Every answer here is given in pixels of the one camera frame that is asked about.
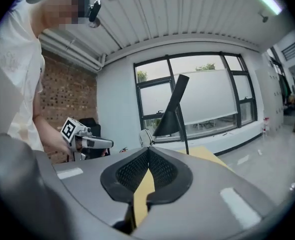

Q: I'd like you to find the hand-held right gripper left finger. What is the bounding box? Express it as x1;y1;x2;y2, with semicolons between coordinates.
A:
33;146;151;240

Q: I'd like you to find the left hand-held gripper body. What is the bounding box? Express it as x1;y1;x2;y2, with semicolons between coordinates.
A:
60;117;94;161

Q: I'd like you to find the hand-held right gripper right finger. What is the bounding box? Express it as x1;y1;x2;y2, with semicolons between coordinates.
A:
133;145;279;240

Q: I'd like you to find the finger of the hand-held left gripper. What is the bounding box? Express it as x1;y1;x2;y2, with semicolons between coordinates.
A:
80;135;115;150

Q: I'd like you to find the black desk lamp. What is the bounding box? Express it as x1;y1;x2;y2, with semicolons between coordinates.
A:
151;73;191;156

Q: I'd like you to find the person's left forearm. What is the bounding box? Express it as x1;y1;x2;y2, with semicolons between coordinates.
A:
33;112;76;159

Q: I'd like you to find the black office chair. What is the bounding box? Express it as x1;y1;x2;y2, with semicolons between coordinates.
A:
78;117;111;160

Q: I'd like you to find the beige backpack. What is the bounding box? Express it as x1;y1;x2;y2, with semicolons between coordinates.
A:
139;128;155;148

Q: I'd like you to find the black-framed window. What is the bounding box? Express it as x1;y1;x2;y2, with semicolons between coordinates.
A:
133;52;259;144

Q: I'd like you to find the white ceiling pipe bundle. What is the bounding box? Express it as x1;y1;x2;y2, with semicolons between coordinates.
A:
38;30;108;73

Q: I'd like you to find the small white red rack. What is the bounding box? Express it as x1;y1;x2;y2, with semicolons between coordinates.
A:
262;117;271;140

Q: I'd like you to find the person's white t-shirt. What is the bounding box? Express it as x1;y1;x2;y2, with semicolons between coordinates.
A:
0;0;48;153

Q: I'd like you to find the white roller blind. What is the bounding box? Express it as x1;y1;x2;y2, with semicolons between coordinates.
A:
173;68;239;127

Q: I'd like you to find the grey locker cabinet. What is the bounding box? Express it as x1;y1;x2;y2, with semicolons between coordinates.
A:
254;65;285;135

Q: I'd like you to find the person's head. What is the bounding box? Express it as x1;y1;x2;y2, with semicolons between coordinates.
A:
37;0;91;33

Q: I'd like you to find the hanging dark coat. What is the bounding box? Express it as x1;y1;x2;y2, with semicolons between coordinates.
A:
278;74;293;104

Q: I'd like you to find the black balcony railing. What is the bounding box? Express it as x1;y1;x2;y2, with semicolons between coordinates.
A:
281;37;295;62

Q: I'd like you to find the small grey ceiling fixture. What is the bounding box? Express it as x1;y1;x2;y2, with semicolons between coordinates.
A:
258;8;270;24

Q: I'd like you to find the black head-worn camera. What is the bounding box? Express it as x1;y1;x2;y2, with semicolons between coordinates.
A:
87;0;103;29

